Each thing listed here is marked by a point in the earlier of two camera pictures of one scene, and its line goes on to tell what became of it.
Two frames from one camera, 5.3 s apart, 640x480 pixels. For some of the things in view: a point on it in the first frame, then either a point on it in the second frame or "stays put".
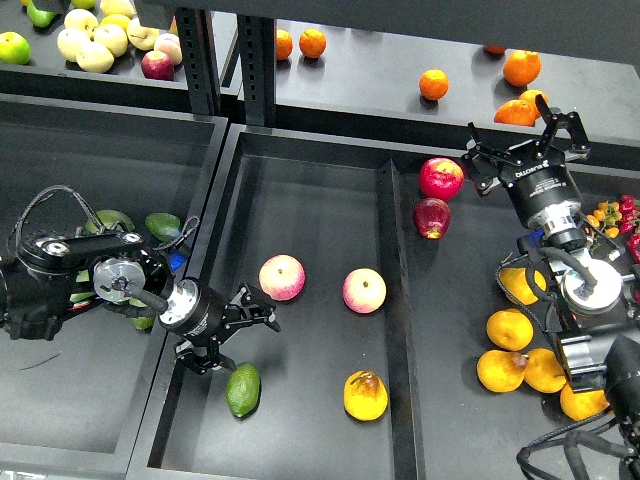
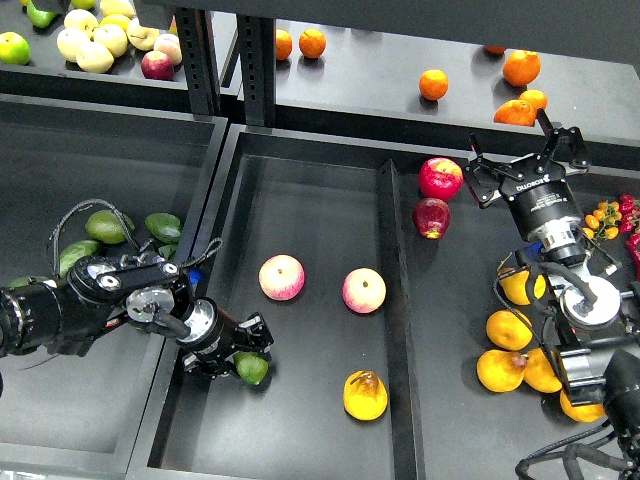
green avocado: (243, 389) to (251, 366)
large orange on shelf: (521, 67) stays put
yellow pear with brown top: (365, 396) stays put
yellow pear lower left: (501, 371) stays put
